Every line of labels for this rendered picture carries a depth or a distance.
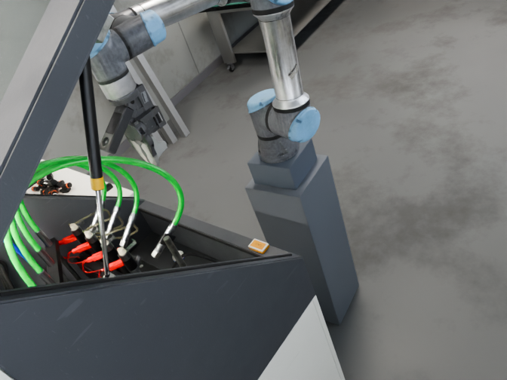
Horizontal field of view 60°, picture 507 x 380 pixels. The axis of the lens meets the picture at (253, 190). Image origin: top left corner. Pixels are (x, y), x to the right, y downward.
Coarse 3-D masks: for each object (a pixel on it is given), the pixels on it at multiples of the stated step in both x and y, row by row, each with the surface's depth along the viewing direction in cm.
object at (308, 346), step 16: (304, 320) 119; (320, 320) 127; (288, 336) 115; (304, 336) 121; (320, 336) 129; (288, 352) 116; (304, 352) 123; (320, 352) 131; (272, 368) 112; (288, 368) 118; (304, 368) 125; (320, 368) 133; (336, 368) 144
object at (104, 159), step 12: (108, 156) 90; (48, 168) 85; (60, 168) 86; (156, 168) 96; (36, 180) 85; (168, 180) 99; (180, 192) 101; (180, 204) 103; (180, 216) 104; (12, 252) 89; (24, 276) 93
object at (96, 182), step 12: (84, 72) 60; (84, 84) 61; (84, 96) 61; (84, 108) 62; (84, 120) 62; (96, 120) 63; (96, 132) 63; (96, 144) 64; (96, 156) 64; (96, 168) 65; (96, 180) 66; (96, 192) 67; (108, 264) 72; (108, 276) 72
